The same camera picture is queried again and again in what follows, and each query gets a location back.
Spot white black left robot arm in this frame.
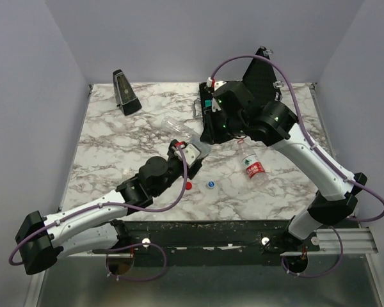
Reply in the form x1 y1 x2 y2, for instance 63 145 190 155
8 139 211 275

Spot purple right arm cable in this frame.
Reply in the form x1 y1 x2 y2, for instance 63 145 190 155
211 54 384 278

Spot white blue Pocari cap spare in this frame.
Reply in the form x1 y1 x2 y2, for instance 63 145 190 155
207 181 216 189

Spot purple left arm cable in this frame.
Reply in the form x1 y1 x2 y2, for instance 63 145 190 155
8 142 189 266

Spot black metronome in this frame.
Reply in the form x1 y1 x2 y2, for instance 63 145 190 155
113 70 142 116

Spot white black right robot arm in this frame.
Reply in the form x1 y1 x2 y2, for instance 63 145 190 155
199 81 367 251

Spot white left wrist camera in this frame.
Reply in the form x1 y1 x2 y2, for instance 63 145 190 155
173 142 199 167

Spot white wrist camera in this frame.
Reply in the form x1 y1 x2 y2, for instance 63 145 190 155
173 142 199 167
206 77 227 113

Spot red bottle cap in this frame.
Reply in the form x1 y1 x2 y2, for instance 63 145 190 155
186 182 193 191

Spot red label water bottle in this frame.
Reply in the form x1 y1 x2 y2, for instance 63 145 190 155
236 139 267 185

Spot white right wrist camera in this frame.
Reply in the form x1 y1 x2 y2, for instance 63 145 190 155
206 77 227 113

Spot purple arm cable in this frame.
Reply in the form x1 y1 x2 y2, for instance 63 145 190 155
8 142 189 266
211 54 384 278

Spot black poker chip case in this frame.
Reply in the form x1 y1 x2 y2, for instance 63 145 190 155
192 59 284 128

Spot clear unlabelled plastic bottle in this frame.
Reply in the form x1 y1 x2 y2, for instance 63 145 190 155
161 116 208 146

